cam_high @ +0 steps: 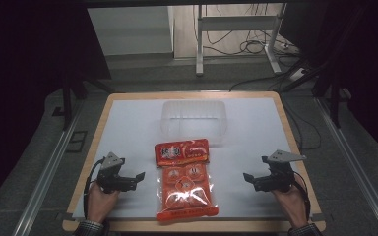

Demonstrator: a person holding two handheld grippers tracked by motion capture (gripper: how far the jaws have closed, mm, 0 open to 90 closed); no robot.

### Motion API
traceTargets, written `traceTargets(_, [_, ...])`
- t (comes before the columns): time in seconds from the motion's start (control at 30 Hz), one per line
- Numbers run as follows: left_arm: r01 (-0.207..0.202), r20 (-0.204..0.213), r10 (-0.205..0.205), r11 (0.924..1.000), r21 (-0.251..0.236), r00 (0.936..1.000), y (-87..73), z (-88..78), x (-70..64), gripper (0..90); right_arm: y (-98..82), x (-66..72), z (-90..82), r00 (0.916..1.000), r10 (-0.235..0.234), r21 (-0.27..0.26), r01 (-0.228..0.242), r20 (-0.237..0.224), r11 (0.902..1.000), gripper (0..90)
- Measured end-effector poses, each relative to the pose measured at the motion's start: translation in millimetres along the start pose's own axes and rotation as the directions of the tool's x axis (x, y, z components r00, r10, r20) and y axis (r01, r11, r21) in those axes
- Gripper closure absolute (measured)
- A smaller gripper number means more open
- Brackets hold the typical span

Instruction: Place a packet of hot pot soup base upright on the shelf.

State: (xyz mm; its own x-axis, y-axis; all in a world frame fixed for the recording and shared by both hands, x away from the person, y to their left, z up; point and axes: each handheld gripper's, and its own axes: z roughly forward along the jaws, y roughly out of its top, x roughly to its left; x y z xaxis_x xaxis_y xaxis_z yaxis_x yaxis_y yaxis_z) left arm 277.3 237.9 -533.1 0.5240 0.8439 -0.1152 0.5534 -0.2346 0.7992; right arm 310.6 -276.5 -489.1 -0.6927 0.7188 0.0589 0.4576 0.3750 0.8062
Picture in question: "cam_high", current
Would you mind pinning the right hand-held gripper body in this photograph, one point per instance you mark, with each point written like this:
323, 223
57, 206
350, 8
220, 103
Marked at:
280, 175

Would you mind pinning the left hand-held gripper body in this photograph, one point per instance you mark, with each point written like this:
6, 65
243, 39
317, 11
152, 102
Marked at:
111, 170

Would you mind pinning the large clear bag of red snacks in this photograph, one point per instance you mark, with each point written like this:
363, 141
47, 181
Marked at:
185, 191

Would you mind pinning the small red snack packet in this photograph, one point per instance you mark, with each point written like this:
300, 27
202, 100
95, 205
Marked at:
182, 152

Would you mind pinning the clear plastic container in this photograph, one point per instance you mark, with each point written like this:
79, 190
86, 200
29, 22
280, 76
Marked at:
193, 121

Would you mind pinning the person's right hand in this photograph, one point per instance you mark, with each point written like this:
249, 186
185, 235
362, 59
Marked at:
290, 205

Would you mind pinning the person's left hand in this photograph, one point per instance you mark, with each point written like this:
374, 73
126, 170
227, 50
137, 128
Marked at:
100, 203

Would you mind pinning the black floor socket plate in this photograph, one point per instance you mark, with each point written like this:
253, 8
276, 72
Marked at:
76, 141

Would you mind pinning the black stand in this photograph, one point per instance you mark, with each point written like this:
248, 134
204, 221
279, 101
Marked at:
334, 98
67, 98

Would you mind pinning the white power strip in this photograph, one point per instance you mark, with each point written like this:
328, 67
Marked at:
298, 73

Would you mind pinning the dark curtain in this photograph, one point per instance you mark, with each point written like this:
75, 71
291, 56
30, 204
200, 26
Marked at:
29, 65
364, 65

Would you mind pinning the metal floor rail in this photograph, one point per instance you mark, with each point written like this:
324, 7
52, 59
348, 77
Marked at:
47, 177
354, 164

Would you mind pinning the white metal desk frame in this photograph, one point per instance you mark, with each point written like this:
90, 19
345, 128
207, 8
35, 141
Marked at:
234, 23

